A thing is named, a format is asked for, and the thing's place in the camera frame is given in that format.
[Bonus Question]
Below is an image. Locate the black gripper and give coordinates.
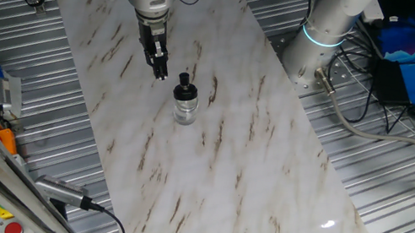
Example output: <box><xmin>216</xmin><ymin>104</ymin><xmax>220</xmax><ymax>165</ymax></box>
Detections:
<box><xmin>127</xmin><ymin>14</ymin><xmax>178</xmax><ymax>83</ymax></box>

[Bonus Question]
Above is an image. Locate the black knobbed jar lid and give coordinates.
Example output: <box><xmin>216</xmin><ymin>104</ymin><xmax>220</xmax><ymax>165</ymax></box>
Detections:
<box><xmin>171</xmin><ymin>71</ymin><xmax>203</xmax><ymax>105</ymax></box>

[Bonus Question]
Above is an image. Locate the white marble pattern board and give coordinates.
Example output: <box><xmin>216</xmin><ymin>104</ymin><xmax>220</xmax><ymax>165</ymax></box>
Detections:
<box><xmin>10</xmin><ymin>0</ymin><xmax>415</xmax><ymax>233</ymax></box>

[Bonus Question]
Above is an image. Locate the orange plastic block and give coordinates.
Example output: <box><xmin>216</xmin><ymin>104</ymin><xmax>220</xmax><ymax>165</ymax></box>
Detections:
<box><xmin>0</xmin><ymin>127</ymin><xmax>22</xmax><ymax>156</ymax></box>

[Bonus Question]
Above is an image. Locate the red emergency button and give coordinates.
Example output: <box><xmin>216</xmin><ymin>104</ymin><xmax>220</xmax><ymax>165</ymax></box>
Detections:
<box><xmin>3</xmin><ymin>220</ymin><xmax>26</xmax><ymax>233</ymax></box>

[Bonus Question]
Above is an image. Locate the black power adapter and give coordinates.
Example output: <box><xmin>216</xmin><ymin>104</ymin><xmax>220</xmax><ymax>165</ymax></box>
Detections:
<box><xmin>366</xmin><ymin>55</ymin><xmax>415</xmax><ymax>110</ymax></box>

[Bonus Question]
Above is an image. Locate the small silver camera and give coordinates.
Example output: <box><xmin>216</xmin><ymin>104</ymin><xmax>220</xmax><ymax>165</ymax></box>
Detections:
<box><xmin>0</xmin><ymin>73</ymin><xmax>28</xmax><ymax>122</ymax></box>

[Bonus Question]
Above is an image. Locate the silver finned camera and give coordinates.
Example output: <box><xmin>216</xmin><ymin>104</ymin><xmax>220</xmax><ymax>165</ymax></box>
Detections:
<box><xmin>30</xmin><ymin>172</ymin><xmax>92</xmax><ymax>211</ymax></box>

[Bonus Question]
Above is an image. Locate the metal cable connector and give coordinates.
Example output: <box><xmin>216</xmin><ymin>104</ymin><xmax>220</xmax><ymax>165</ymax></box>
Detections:
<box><xmin>310</xmin><ymin>65</ymin><xmax>341</xmax><ymax>98</ymax></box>

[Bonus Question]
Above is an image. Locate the thick grey robot cable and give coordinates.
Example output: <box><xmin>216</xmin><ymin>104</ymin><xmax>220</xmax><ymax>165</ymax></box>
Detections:
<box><xmin>318</xmin><ymin>90</ymin><xmax>415</xmax><ymax>171</ymax></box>

